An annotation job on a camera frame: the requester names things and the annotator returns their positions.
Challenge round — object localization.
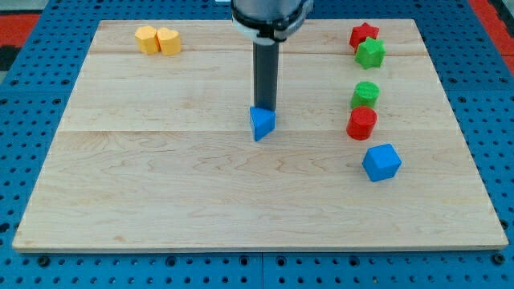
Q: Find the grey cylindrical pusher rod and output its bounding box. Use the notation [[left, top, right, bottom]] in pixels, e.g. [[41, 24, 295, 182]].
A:
[[253, 43, 279, 112]]

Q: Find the green cylinder block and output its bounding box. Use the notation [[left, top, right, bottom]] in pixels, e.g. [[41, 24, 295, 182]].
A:
[[350, 81, 380, 108]]

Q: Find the green star block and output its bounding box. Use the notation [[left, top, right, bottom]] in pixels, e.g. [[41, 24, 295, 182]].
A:
[[355, 37, 386, 69]]

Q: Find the red cylinder block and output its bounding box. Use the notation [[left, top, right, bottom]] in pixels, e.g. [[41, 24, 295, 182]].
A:
[[346, 106, 377, 140]]

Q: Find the red star block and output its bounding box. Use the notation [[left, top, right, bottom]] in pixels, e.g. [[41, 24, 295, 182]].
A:
[[349, 22, 380, 51]]

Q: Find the yellow hexagon block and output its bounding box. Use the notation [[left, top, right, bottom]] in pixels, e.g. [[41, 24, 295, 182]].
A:
[[134, 26, 161, 55]]

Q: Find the yellow heart block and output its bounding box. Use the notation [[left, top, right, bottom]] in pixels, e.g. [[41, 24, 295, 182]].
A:
[[157, 27, 182, 56]]

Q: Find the light wooden board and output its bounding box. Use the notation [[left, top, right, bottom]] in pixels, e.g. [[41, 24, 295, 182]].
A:
[[12, 19, 508, 253]]

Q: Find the blue cube block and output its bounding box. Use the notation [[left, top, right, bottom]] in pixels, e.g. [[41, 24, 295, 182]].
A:
[[362, 143, 402, 181]]

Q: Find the blue triangular prism block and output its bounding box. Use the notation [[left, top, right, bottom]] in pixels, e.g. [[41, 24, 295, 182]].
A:
[[249, 107, 276, 141]]

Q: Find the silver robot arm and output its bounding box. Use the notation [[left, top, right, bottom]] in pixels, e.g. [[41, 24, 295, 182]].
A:
[[230, 0, 314, 46]]

